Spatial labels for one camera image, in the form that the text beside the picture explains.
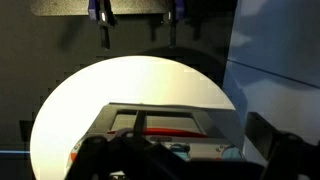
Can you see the grey toy stove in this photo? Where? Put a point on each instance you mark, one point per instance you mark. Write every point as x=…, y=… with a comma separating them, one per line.
x=216, y=120

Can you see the plain round blue knob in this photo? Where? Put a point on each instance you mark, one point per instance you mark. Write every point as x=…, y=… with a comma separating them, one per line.
x=230, y=152

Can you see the blue lever stove knob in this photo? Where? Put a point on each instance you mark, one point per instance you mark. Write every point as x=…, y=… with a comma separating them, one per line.
x=180, y=150

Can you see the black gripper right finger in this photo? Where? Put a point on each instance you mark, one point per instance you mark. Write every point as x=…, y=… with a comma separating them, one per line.
x=293, y=156

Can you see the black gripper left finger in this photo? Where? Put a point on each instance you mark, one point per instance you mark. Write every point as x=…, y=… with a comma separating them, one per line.
x=110, y=160

